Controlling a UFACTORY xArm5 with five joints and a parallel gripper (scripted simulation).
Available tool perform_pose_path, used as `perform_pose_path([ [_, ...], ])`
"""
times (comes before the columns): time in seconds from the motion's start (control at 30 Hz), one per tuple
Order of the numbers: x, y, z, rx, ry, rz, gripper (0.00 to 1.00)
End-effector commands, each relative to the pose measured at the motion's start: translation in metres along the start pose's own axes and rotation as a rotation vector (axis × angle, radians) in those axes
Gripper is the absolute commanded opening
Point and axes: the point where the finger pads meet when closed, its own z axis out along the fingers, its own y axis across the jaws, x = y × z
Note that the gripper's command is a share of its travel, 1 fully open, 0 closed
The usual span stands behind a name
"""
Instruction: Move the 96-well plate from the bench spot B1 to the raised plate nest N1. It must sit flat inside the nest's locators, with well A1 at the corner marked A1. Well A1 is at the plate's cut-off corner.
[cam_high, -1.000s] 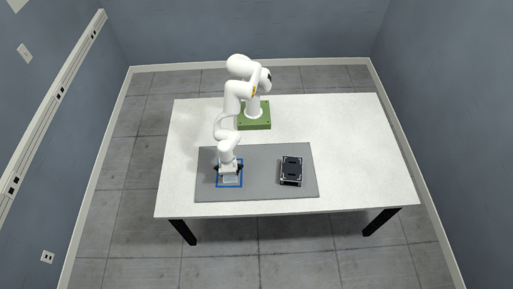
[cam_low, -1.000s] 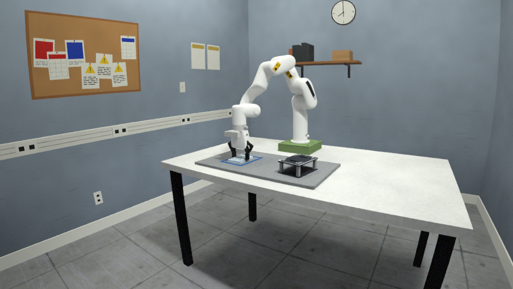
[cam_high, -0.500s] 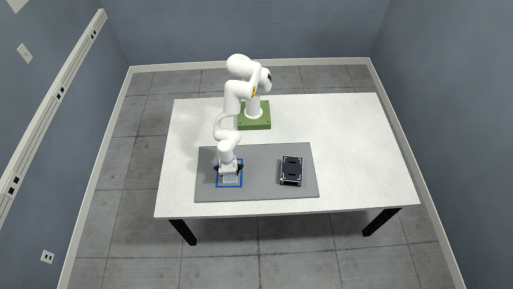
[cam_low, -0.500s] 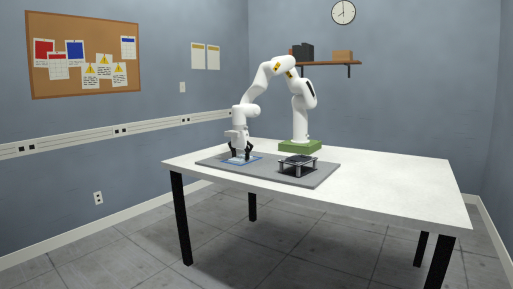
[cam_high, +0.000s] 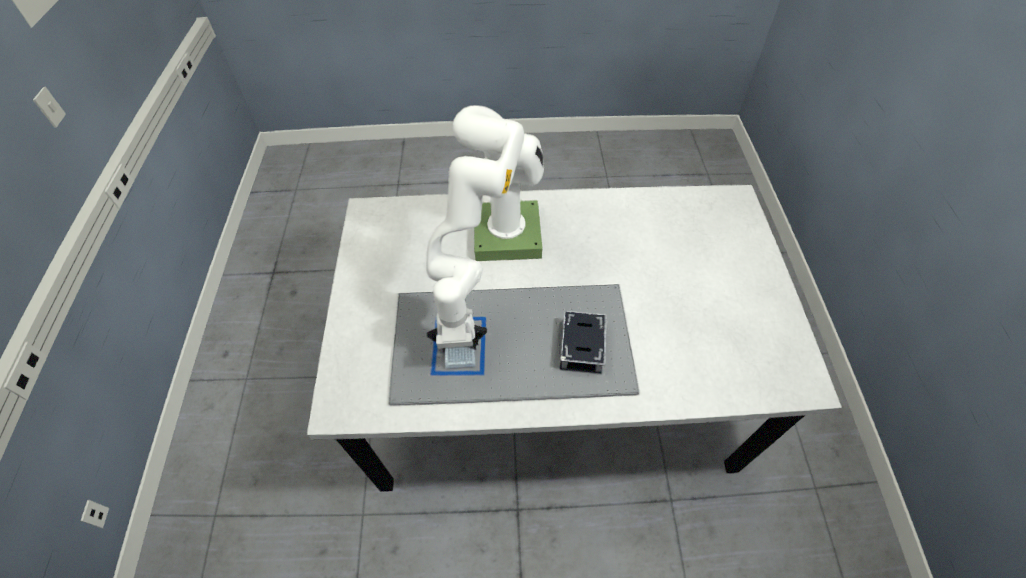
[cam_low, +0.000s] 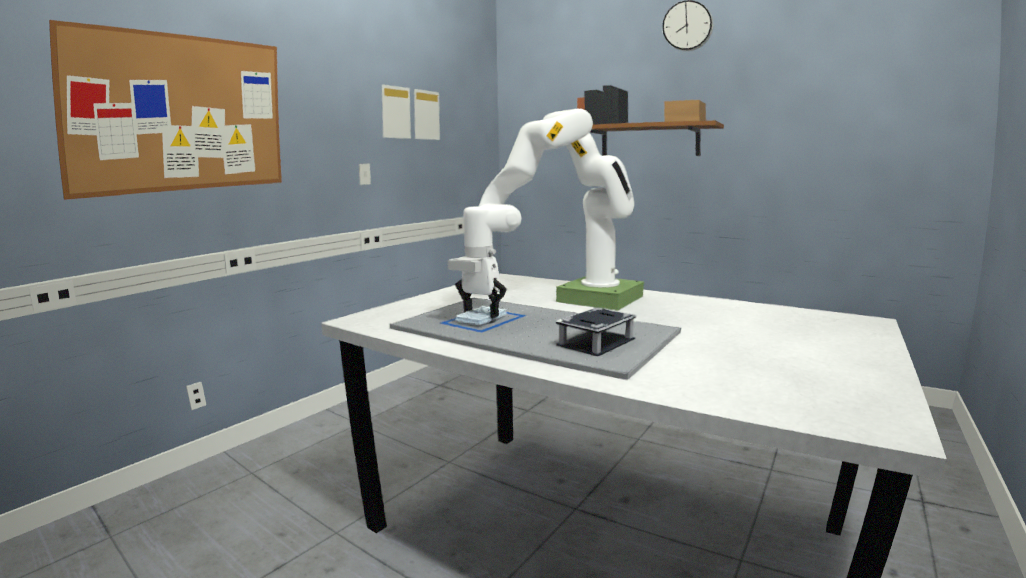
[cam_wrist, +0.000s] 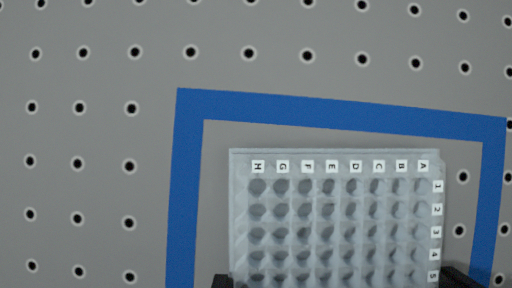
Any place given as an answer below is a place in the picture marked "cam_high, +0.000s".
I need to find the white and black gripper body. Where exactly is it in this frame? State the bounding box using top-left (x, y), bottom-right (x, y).
top-left (437, 313), bottom-right (475, 339)

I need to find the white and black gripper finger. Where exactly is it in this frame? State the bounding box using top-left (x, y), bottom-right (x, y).
top-left (472, 325), bottom-right (487, 350)
top-left (427, 327), bottom-right (445, 352)

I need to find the blue rectangular tape outline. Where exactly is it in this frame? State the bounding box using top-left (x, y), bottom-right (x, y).
top-left (431, 317), bottom-right (486, 375)

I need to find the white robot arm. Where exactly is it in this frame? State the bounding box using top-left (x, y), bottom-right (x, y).
top-left (426, 106), bottom-right (544, 348)

